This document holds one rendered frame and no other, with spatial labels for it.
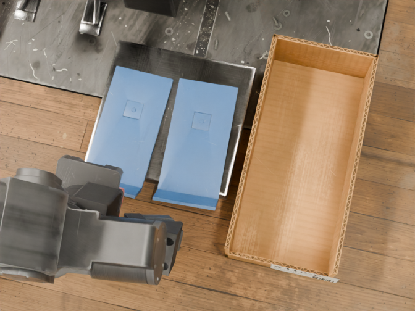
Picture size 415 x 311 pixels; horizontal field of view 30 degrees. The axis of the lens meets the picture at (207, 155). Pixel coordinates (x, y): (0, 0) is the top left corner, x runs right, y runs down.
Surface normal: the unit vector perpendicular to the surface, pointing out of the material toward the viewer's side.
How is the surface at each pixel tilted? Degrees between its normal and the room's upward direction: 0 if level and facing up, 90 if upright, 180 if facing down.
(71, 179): 30
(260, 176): 0
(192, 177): 0
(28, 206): 42
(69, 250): 4
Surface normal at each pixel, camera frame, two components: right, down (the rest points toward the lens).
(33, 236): 0.64, -0.13
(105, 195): 0.21, -0.94
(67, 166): -0.14, 0.25
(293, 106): -0.03, -0.25
